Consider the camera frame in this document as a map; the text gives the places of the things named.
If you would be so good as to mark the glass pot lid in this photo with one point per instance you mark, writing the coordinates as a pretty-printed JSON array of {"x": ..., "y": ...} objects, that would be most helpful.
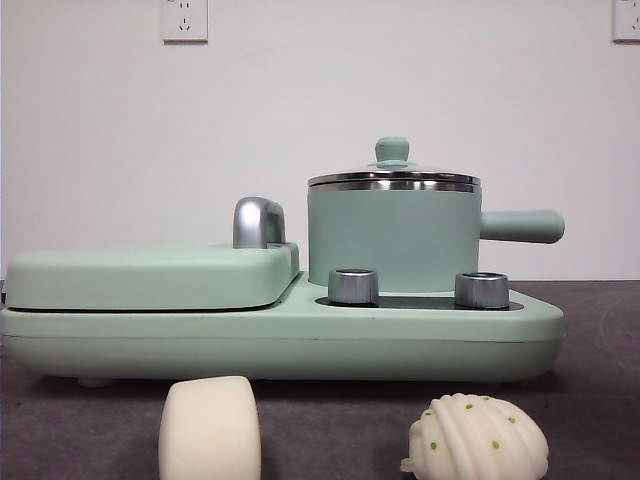
[{"x": 392, "y": 150}]

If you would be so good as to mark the plain white cylindrical bun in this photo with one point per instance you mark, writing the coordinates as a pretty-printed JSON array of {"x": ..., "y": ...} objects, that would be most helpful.
[{"x": 210, "y": 430}]

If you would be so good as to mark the pleated white bun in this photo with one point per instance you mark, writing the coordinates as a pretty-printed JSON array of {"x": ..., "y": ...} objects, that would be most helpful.
[{"x": 475, "y": 440}]

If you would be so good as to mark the silver control knob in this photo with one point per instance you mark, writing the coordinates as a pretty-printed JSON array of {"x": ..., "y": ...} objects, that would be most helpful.
[
  {"x": 352, "y": 287},
  {"x": 481, "y": 290}
]

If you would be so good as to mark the mint green breakfast machine base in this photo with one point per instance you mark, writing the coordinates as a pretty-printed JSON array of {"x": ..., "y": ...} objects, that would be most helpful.
[{"x": 300, "y": 345}]

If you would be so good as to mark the white wall socket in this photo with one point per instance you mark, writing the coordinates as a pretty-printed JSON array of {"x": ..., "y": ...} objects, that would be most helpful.
[
  {"x": 627, "y": 22},
  {"x": 184, "y": 22}
]

